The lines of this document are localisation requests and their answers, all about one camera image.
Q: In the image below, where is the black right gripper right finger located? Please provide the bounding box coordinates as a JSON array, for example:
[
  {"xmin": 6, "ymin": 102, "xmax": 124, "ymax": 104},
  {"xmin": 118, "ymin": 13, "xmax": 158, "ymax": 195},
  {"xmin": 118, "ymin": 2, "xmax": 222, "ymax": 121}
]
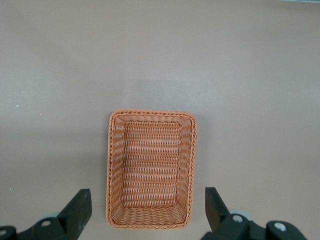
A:
[{"xmin": 203, "ymin": 186, "xmax": 308, "ymax": 240}]

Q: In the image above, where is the brown table cover mat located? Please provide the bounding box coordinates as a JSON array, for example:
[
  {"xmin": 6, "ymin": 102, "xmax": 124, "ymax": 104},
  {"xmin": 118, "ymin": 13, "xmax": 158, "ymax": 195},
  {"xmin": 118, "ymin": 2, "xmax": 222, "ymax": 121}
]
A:
[{"xmin": 0, "ymin": 0, "xmax": 320, "ymax": 240}]

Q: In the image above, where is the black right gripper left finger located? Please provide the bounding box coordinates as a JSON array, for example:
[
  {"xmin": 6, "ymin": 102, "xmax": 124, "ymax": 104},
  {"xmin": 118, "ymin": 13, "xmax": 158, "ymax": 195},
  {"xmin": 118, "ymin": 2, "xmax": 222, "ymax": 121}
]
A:
[{"xmin": 0, "ymin": 188, "xmax": 93, "ymax": 240}]

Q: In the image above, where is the brown deep wicker basket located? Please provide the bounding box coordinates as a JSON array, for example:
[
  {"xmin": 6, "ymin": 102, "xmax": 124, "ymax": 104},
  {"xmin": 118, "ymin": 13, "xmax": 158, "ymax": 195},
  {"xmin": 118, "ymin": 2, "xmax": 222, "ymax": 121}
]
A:
[{"xmin": 106, "ymin": 108, "xmax": 199, "ymax": 230}]

